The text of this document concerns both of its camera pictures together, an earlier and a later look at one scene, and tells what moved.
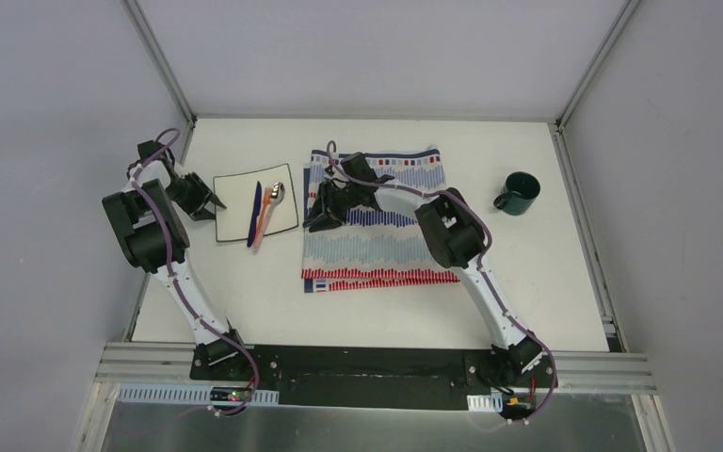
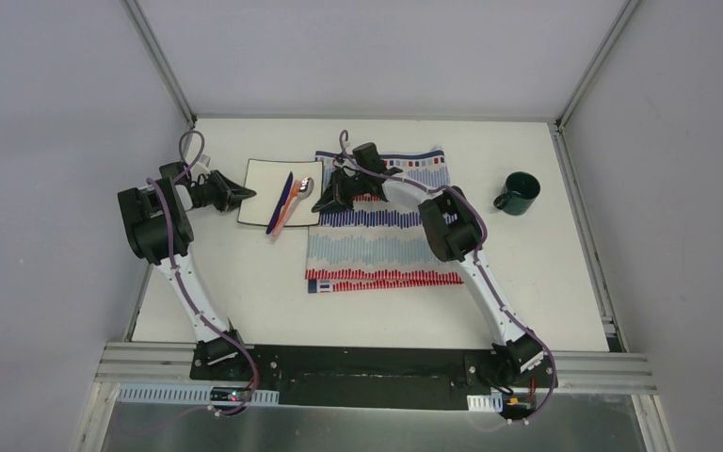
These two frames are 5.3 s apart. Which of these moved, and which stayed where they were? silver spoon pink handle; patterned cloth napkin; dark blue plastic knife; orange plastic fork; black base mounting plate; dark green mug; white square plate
Moved: silver spoon pink handle; dark blue plastic knife; white square plate; orange plastic fork
Stayed: black base mounting plate; dark green mug; patterned cloth napkin
